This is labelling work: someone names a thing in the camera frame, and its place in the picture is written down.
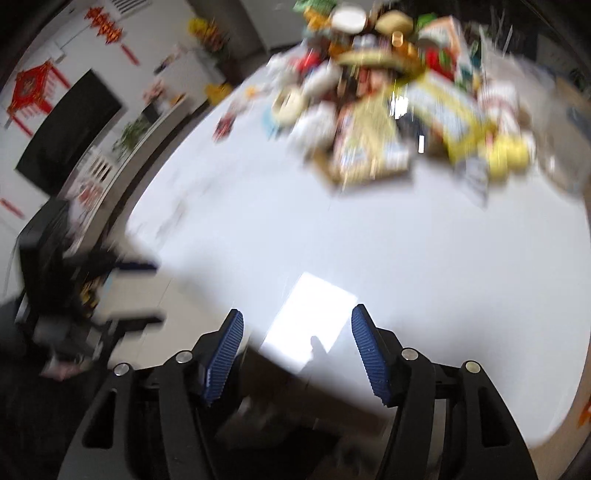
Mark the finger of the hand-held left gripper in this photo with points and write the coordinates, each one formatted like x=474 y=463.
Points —
x=134 y=265
x=134 y=321

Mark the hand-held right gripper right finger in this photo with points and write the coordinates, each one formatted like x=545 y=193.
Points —
x=371 y=360

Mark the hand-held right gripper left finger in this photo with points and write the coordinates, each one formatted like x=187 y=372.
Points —
x=224 y=360

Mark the green potted plant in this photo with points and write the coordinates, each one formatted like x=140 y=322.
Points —
x=131 y=134

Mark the small red packet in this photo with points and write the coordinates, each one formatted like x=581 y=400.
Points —
x=224 y=127

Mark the white tape roll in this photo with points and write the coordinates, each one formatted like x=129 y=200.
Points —
x=277 y=110

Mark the yellow snack packet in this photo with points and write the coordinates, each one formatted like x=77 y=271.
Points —
x=369 y=134

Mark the red hanging paper decoration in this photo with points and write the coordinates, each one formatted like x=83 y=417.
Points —
x=108 y=25

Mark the yellow flower bunch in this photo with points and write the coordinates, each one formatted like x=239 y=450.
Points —
x=210 y=34

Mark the yellow round toy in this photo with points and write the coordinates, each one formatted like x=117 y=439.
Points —
x=508 y=154

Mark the yellow framed flat box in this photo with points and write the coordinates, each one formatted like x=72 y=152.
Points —
x=443 y=110

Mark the white bottle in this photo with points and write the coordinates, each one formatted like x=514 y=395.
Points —
x=318 y=81

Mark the clear plastic jar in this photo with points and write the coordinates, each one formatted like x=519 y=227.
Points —
x=558 y=138

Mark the woven straw tray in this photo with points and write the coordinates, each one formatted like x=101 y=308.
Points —
x=369 y=57

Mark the gold cup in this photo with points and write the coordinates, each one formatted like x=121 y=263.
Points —
x=398 y=39

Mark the white bowl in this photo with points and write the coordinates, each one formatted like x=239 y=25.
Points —
x=348 y=18

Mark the black wall television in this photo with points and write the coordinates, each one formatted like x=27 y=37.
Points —
x=69 y=129

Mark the red knot wall decoration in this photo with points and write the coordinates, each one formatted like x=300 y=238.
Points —
x=32 y=90

